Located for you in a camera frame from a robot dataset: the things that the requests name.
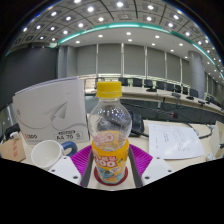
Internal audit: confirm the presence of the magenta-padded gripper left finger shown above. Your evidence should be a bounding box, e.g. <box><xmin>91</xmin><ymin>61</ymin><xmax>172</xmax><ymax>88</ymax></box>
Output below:
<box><xmin>48</xmin><ymin>144</ymin><xmax>95</xmax><ymax>189</ymax></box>

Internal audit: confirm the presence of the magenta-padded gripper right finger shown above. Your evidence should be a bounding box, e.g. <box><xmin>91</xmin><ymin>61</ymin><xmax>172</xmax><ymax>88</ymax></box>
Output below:
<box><xmin>127</xmin><ymin>143</ymin><xmax>175</xmax><ymax>189</ymax></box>

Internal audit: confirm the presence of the yellow-capped clear drink bottle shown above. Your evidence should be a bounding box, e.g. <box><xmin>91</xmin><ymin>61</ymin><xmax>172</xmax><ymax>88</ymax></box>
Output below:
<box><xmin>88</xmin><ymin>81</ymin><xmax>134</xmax><ymax>186</ymax></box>

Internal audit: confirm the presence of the white printed paper sheet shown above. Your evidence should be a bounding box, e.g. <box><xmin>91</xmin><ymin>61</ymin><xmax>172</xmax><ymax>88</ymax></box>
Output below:
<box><xmin>147</xmin><ymin>123</ymin><xmax>206</xmax><ymax>161</ymax></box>

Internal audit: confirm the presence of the white copy paper box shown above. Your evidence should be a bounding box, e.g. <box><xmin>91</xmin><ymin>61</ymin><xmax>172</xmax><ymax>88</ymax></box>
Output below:
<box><xmin>12</xmin><ymin>76</ymin><xmax>91</xmax><ymax>146</ymax></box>

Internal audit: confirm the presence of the long curved conference desk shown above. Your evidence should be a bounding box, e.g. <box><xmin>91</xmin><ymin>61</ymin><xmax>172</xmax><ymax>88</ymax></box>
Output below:
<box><xmin>84</xmin><ymin>85</ymin><xmax>224</xmax><ymax>125</ymax></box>

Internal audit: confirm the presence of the row of black office chairs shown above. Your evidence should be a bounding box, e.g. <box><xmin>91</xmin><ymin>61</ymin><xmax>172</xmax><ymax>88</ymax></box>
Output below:
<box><xmin>95</xmin><ymin>76</ymin><xmax>202</xmax><ymax>98</ymax></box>

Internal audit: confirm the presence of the group of round ceiling lights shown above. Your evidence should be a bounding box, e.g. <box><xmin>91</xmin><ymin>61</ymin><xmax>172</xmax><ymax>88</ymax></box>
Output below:
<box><xmin>13</xmin><ymin>0</ymin><xmax>215</xmax><ymax>54</ymax></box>

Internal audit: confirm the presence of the white mug with blue handle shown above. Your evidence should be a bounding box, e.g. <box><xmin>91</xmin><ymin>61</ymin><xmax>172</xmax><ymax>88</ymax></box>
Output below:
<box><xmin>30</xmin><ymin>139</ymin><xmax>79</xmax><ymax>171</ymax></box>

